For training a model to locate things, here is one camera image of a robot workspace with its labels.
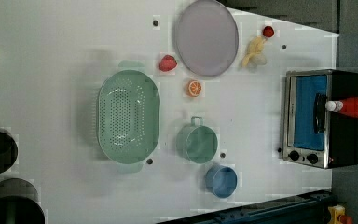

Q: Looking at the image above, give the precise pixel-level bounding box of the red ketchup bottle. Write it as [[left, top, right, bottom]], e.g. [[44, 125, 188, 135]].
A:
[[325, 97, 358, 118]]

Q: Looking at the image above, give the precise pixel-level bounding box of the black toaster oven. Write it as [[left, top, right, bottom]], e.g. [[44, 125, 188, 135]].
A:
[[282, 69, 358, 169]]

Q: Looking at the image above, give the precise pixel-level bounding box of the orange slice toy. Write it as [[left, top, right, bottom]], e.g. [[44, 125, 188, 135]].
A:
[[186, 80, 202, 97]]

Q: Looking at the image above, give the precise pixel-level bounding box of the green measuring cup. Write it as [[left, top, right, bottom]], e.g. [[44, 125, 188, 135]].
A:
[[175, 116, 218, 164]]

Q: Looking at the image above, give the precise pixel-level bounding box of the large red strawberry toy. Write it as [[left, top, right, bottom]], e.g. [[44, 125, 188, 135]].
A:
[[158, 55, 177, 72]]

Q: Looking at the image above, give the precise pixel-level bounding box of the green perforated colander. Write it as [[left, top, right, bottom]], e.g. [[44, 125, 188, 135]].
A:
[[96, 61, 160, 174]]

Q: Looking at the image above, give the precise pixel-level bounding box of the grey round plate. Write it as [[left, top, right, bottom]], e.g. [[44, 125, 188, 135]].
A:
[[174, 0, 239, 77]]

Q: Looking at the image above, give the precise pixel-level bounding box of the blue cup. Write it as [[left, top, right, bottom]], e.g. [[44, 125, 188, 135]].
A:
[[205, 165, 238, 198]]

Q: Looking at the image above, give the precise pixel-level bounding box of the peeled banana toy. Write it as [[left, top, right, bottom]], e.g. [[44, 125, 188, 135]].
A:
[[241, 36, 266, 67]]

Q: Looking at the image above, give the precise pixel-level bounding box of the small red strawberry toy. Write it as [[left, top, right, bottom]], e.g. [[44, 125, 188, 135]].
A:
[[262, 26, 275, 38]]

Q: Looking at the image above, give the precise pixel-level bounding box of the yellow red stop button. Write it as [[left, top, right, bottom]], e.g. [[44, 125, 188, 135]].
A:
[[328, 205, 353, 224]]

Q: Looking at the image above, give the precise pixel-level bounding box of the blue metal frame rail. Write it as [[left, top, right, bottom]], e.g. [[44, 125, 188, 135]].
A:
[[159, 190, 337, 224]]

